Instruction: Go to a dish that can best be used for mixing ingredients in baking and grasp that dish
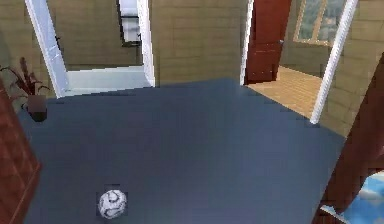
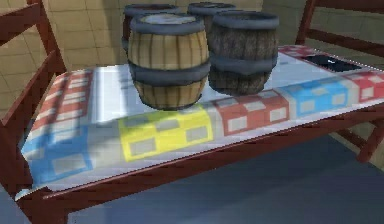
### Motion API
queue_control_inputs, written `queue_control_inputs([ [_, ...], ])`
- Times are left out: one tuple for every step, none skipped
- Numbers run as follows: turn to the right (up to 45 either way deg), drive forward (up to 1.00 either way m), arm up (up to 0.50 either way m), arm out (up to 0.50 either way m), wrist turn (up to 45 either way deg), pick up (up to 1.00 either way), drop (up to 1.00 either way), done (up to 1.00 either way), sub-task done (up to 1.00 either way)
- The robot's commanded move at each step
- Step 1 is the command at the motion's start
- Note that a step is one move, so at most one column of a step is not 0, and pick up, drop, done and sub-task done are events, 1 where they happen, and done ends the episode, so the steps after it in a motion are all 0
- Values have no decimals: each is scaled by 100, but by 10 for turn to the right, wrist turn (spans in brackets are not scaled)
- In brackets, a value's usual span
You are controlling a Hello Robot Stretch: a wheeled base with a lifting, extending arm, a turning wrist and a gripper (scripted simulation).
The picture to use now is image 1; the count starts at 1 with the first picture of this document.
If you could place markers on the red-brown wooden cupboard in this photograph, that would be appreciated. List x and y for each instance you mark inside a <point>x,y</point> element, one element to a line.
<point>15,160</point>

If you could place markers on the black framed white fixture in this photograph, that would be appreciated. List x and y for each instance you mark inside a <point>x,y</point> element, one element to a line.
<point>130,23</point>

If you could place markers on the red-brown wooden bed frame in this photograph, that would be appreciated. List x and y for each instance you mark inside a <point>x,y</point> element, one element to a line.
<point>360,143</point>

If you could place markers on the blue and white bedding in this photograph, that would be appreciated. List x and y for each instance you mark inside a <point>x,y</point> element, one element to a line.
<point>368,200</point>

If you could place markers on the red-leaved potted plant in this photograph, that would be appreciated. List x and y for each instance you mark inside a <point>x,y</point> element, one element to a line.
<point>33,96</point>

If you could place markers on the red-brown room door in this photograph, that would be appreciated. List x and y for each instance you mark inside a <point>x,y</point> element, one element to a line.
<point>265,40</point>

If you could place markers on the white patterned ball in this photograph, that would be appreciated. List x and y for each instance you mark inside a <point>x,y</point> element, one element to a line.
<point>112,203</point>

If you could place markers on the wood-framed window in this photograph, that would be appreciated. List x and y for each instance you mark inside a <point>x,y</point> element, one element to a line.
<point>318,20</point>

